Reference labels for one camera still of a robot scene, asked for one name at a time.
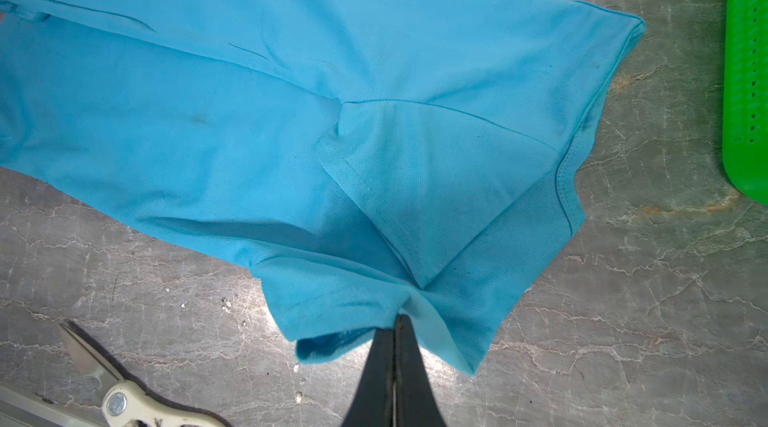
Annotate white handled scissors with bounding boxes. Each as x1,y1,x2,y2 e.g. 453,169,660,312
58,322,224,427

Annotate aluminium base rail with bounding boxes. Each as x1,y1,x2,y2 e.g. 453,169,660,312
1,384,103,427

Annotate green plastic basket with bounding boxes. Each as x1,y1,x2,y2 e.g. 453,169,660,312
722,0,767,205

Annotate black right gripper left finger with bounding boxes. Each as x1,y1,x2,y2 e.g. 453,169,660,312
341,330,395,427

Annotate teal t-shirt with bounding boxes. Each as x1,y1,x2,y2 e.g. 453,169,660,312
1,0,645,375

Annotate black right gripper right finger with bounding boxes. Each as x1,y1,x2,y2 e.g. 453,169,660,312
394,315,446,427

